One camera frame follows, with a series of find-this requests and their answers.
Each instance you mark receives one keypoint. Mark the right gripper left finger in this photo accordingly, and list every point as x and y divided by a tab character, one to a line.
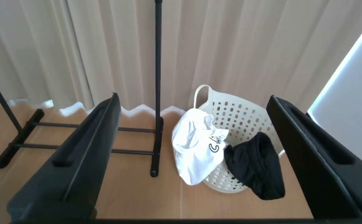
53	193

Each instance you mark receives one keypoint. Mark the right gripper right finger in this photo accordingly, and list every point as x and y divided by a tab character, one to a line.
339	193

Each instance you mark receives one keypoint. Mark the white printed garment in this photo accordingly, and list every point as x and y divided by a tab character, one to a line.
193	149

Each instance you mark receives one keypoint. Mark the white laundry basket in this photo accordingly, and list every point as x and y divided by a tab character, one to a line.
240	115

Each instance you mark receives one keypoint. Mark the black clothes rack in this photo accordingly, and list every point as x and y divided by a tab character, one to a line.
158	62

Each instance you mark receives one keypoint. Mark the black garment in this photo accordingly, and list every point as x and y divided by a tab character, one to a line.
255	165

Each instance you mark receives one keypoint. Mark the beige curtain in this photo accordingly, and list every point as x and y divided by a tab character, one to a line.
230	46

